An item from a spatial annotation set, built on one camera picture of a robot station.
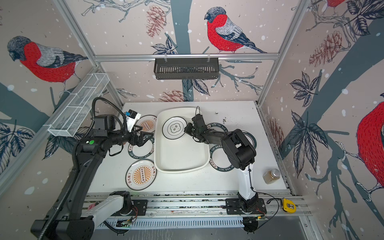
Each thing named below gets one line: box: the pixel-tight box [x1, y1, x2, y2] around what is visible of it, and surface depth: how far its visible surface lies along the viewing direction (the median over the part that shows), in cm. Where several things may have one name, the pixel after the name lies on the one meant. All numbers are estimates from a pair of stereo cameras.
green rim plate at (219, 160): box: [209, 145, 235, 172], surface depth 89 cm
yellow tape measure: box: [282, 198, 297, 214], surface depth 74 cm
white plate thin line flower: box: [162, 116, 188, 140], surface depth 103 cm
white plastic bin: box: [154, 107, 210, 174], surface depth 94 cm
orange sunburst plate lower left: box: [125, 159, 158, 191], surface depth 85 cm
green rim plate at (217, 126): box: [206, 122, 229, 133], surface depth 109 cm
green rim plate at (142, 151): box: [127, 137, 155, 159], surface depth 94 cm
